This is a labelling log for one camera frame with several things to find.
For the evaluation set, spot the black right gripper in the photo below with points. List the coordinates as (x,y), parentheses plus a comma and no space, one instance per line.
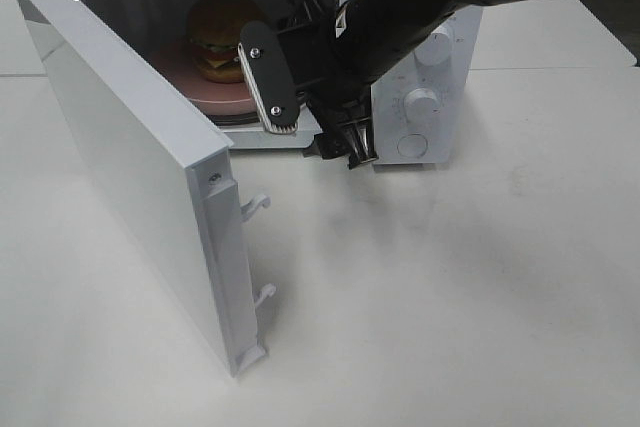
(325,82)

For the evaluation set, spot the round white door button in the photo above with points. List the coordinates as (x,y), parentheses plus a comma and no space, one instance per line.
(413,146)

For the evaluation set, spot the white dial knob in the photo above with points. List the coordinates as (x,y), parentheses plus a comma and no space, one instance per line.
(420,105)
(437,47)

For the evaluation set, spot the white microwave door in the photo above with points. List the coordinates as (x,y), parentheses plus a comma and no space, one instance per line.
(162,166)

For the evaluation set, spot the burger with lettuce and cheese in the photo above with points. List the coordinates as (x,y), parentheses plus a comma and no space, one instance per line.
(213,29)

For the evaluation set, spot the pink round plate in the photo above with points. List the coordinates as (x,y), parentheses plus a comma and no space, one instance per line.
(174,63)

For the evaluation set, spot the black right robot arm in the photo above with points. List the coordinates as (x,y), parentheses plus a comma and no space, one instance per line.
(383,78)

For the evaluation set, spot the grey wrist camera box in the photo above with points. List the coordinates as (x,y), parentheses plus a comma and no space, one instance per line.
(269,79)

